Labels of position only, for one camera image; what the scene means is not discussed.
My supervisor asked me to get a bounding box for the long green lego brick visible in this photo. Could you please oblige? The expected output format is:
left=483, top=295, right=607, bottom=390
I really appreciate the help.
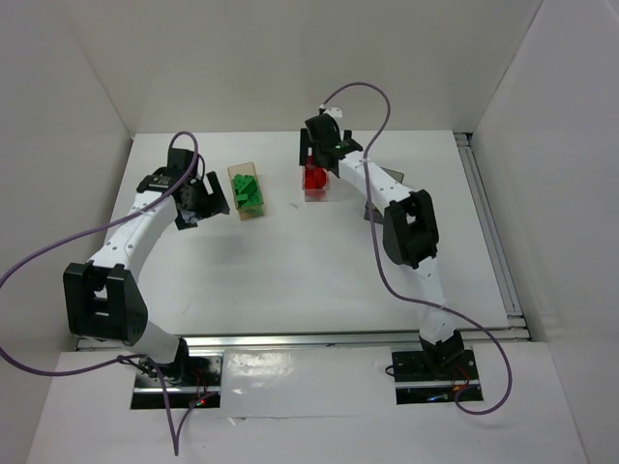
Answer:
left=232, top=174, right=263, bottom=211

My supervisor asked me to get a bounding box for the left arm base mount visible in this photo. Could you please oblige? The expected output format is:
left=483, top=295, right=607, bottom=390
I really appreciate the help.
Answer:
left=131, top=354, right=223, bottom=410

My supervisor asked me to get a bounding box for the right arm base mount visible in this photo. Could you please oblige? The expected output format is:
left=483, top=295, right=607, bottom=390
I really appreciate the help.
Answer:
left=384, top=350, right=484, bottom=405

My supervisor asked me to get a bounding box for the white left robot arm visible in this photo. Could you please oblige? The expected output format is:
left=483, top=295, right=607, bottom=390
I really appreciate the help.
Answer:
left=63, top=148, right=229, bottom=380

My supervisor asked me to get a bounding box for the brown tinted plastic container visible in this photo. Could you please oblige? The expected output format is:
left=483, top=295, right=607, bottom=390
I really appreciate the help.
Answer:
left=227, top=162, right=265, bottom=220

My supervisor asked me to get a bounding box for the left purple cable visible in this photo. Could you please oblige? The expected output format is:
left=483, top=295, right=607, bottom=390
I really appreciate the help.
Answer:
left=0, top=130, right=202, bottom=456

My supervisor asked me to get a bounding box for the red flower lego brick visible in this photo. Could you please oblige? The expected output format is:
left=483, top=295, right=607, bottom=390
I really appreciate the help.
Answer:
left=303, top=166, right=329, bottom=190

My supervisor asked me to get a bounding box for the aluminium front rail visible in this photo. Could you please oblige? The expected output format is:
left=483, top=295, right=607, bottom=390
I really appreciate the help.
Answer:
left=76, top=329, right=436, bottom=352

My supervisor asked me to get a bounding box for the smoky grey plastic container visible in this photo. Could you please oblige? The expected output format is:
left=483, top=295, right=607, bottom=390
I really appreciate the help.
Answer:
left=364, top=166, right=405, bottom=224

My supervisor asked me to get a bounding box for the clear plastic container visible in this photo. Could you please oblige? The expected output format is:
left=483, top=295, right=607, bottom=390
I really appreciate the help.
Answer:
left=302, top=164, right=330, bottom=202

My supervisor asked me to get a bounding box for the aluminium side rail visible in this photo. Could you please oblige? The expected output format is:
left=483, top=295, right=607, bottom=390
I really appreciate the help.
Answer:
left=454, top=132, right=532, bottom=341

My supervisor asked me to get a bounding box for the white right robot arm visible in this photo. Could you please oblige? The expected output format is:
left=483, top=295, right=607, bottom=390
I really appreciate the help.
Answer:
left=300, top=111, right=464, bottom=372

